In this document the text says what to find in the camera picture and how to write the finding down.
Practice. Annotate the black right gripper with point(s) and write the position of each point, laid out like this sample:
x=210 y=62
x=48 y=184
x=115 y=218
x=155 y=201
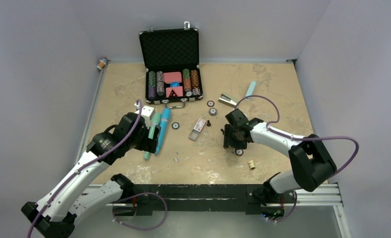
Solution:
x=228 y=141

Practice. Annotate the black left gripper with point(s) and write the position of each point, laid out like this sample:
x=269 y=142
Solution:
x=151 y=144

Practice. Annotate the light blue stapler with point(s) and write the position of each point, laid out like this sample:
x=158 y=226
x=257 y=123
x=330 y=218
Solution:
x=231 y=99

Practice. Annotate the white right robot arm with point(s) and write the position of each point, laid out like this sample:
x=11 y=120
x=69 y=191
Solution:
x=311 y=163

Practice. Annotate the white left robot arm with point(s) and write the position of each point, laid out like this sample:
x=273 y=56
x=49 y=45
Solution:
x=57 y=213

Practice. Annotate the brown poker chip bottom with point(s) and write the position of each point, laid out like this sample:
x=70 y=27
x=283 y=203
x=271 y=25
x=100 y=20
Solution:
x=239 y=152

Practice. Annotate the brown poker chip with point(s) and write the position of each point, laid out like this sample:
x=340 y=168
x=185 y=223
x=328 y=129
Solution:
x=210 y=103
x=239 y=152

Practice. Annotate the light wooden chess piece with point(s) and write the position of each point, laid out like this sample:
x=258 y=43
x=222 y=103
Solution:
x=251 y=165

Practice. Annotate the green marker pen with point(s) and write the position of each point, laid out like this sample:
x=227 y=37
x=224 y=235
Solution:
x=155 y=122

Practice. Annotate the dark blue poker chip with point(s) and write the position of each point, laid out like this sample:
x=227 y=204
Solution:
x=175 y=125

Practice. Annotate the blue marker pen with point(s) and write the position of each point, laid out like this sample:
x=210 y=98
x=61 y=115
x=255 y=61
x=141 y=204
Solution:
x=165 y=117

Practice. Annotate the red white staple box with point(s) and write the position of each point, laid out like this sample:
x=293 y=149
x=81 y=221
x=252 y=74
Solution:
x=197 y=129

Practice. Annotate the brown poker chip top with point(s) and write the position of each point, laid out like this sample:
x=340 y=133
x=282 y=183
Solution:
x=210 y=103

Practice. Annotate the black poker chip case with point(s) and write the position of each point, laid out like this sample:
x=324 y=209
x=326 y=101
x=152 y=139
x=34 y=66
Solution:
x=172 y=64

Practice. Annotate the small bottle in corner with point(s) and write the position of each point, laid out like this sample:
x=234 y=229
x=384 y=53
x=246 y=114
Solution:
x=103 y=62

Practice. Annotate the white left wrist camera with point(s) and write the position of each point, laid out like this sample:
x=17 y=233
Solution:
x=146 y=113

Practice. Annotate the black table frame rail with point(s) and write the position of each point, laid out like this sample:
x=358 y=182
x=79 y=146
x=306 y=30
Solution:
x=246 y=198

